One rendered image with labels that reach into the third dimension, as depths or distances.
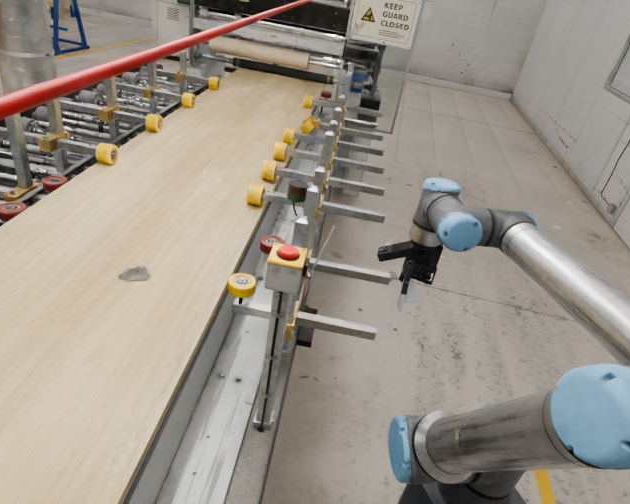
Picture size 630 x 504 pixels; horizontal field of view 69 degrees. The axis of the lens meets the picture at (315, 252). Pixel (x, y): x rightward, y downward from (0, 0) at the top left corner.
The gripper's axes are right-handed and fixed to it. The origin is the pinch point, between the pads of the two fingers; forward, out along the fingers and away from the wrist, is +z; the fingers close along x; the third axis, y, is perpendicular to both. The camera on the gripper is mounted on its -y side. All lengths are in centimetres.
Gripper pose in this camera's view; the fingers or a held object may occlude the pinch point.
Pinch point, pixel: (398, 296)
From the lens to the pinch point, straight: 135.4
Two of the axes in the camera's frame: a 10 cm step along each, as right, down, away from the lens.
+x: 1.9, -5.0, 8.5
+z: -1.5, 8.4, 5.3
